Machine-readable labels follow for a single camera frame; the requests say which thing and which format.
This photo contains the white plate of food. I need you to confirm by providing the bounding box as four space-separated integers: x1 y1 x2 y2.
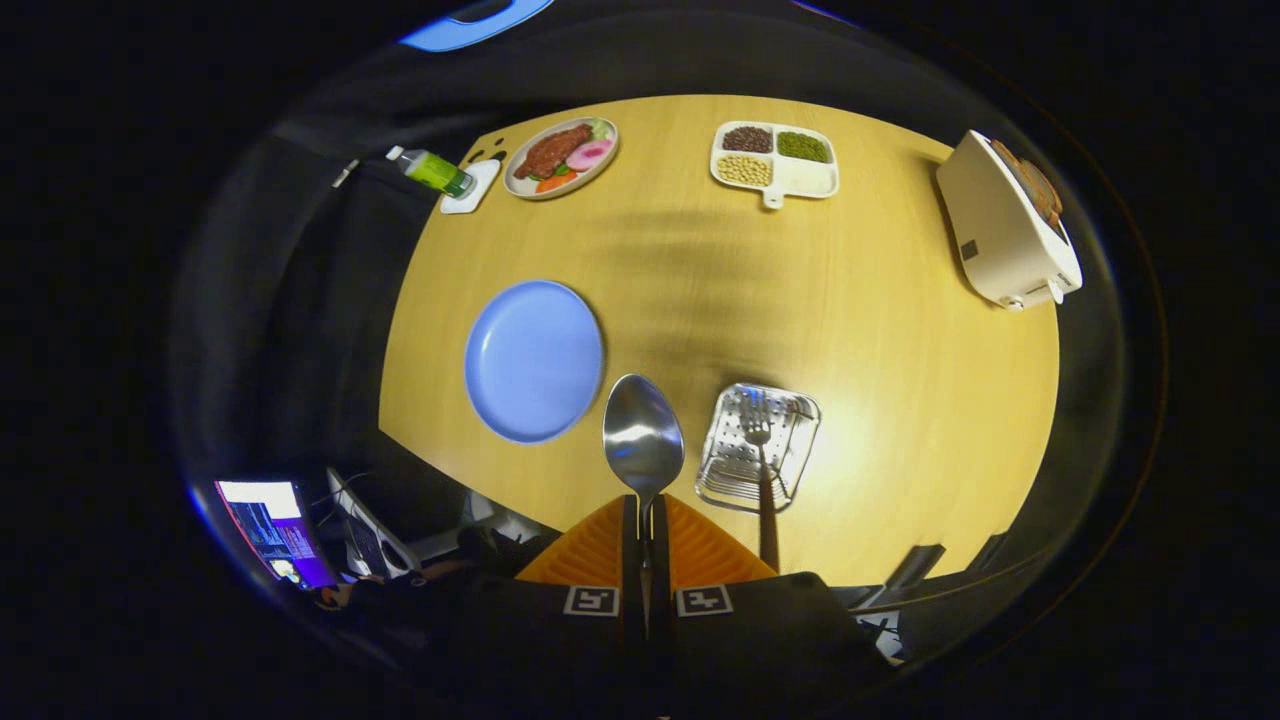
503 116 620 202

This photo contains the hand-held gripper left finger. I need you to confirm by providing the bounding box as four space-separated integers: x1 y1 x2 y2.
440 493 649 706

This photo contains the metal fork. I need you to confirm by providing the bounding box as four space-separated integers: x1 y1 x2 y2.
740 390 781 574

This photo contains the computer monitor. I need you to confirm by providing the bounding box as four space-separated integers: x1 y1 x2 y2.
213 480 338 591

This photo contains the white square coaster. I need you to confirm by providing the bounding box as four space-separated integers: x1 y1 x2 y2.
440 158 502 215

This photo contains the blue round plate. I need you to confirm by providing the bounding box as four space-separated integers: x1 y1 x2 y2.
463 279 607 445

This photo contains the toast slice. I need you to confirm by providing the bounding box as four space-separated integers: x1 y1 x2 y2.
990 138 1063 229

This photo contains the perforated metal basket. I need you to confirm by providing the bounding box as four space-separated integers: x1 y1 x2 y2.
694 382 823 514

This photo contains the open laptop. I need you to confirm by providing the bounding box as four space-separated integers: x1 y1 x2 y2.
325 468 421 579

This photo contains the white toaster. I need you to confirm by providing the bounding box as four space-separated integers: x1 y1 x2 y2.
936 129 1084 312

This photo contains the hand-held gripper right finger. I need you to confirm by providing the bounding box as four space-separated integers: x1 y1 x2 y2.
650 493 891 706

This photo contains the metal spoon with brown handle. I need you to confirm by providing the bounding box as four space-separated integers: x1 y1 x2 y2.
602 373 687 541

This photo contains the green drink bottle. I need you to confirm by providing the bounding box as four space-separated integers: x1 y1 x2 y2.
386 146 478 199

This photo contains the white divided bean dish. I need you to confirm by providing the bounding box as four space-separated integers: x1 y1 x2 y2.
709 120 841 210

